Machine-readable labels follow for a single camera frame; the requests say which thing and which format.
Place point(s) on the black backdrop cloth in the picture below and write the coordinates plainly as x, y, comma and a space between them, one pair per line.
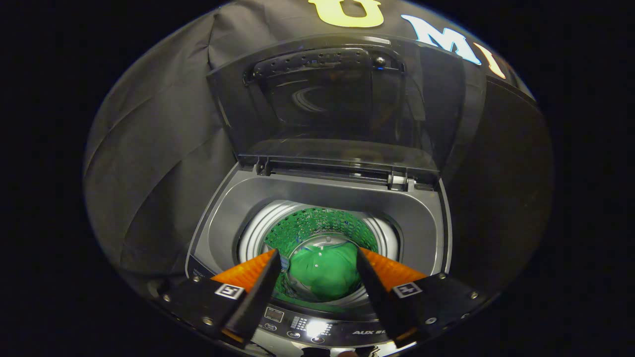
149, 148

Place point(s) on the tinted washing machine lid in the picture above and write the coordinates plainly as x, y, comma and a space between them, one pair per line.
347, 109

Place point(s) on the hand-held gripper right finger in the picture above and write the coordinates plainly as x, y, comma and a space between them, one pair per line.
379, 292

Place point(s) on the green polo shirt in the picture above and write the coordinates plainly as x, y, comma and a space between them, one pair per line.
322, 272

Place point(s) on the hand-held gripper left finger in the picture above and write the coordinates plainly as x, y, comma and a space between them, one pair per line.
258, 292

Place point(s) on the dark grey washing machine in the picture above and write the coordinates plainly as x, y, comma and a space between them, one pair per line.
421, 218

